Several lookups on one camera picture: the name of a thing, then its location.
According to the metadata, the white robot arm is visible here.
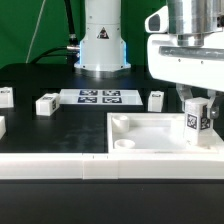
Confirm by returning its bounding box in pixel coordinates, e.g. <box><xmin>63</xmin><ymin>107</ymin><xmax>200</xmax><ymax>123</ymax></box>
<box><xmin>75</xmin><ymin>0</ymin><xmax>224</xmax><ymax>119</ymax></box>

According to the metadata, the white base tag plate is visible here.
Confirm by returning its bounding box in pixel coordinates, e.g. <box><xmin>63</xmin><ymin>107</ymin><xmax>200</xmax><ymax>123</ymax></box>
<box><xmin>60</xmin><ymin>89</ymin><xmax>142</xmax><ymax>105</ymax></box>

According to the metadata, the white square table top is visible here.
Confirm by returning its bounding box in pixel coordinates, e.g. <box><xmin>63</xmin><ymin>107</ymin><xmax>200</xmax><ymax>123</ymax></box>
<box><xmin>107</xmin><ymin>113</ymin><xmax>224</xmax><ymax>154</ymax></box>

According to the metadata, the white U-shaped obstacle fence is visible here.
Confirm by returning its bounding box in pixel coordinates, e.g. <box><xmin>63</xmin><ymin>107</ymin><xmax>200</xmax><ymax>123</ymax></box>
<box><xmin>0</xmin><ymin>116</ymin><xmax>224</xmax><ymax>181</ymax></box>

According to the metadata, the white thin cable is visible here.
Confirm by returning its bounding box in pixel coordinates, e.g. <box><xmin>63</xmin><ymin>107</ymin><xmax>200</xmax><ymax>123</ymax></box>
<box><xmin>25</xmin><ymin>0</ymin><xmax>47</xmax><ymax>64</ymax></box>

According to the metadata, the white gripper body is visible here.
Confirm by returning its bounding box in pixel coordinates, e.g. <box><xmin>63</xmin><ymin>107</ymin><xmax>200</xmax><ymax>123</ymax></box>
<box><xmin>147</xmin><ymin>32</ymin><xmax>224</xmax><ymax>92</ymax></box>

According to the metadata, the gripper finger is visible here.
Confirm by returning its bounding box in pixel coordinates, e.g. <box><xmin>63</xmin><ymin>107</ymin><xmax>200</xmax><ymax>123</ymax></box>
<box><xmin>176</xmin><ymin>84</ymin><xmax>193</xmax><ymax>111</ymax></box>
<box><xmin>207</xmin><ymin>90</ymin><xmax>220</xmax><ymax>122</ymax></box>

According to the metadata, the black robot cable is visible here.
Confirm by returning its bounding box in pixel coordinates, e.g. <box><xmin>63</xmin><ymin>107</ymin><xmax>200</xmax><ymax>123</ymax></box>
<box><xmin>30</xmin><ymin>0</ymin><xmax>81</xmax><ymax>65</ymax></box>

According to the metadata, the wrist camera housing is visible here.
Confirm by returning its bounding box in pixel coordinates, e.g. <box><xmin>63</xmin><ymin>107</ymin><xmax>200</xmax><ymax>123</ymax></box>
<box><xmin>145</xmin><ymin>6</ymin><xmax>168</xmax><ymax>33</ymax></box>

